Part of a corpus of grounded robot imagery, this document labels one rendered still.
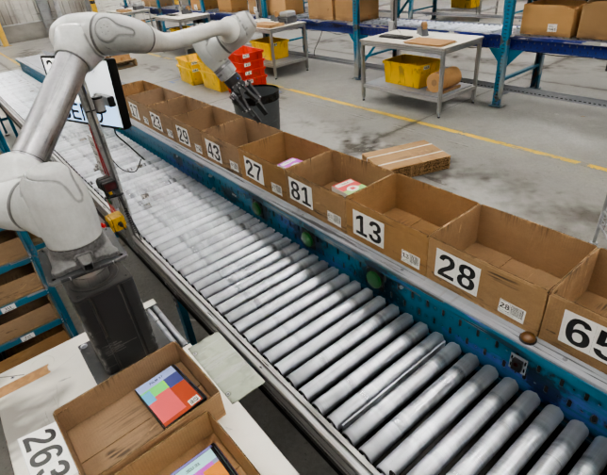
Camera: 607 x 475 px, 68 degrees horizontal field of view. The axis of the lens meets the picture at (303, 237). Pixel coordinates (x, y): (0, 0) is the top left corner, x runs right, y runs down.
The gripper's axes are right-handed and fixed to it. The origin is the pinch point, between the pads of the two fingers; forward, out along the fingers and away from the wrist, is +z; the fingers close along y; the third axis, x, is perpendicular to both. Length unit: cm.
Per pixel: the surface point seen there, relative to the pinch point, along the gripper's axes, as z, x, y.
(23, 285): -9, -85, 115
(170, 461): 35, 56, 134
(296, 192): 32.4, 17.7, 24.0
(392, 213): 60, 48, 13
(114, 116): -39, -31, 40
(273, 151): 23.6, -21.8, -7.8
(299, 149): 29.6, -8.9, -12.1
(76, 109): -52, -54, 42
